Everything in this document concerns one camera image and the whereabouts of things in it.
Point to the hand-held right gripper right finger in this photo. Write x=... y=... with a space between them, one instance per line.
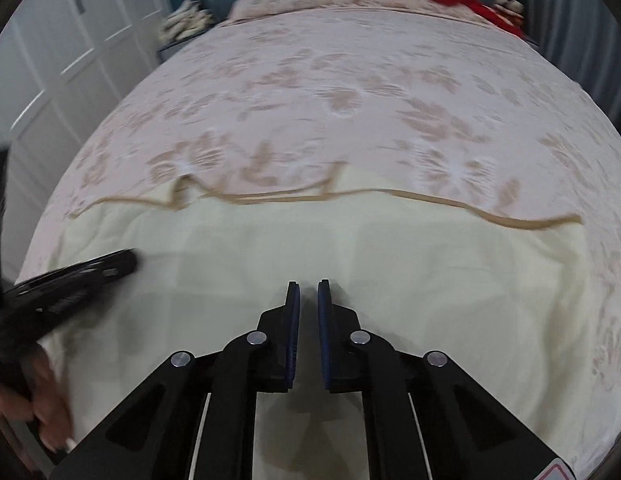
x=326 y=340

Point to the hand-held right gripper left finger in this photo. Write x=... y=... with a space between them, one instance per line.
x=292 y=340

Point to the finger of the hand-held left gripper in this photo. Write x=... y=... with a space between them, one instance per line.
x=90 y=272

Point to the cream quilted zip jacket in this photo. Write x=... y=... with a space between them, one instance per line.
x=390 y=260

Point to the pile of cream clothes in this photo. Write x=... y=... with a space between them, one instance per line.
x=185 y=22

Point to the person's left hand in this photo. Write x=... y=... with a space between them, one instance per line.
x=45 y=392

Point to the white panelled wardrobe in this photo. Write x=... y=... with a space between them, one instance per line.
x=65 y=70

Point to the grey nightstand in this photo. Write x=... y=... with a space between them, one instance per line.
x=173 y=50

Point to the bed with pink floral cover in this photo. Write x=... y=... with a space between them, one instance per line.
x=340 y=60

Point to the pink floral pillow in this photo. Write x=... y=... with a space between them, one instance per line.
x=405 y=0
x=290 y=0

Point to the plush dolls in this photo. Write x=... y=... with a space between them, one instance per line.
x=509 y=6

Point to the grey curtain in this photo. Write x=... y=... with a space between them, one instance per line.
x=580 y=25

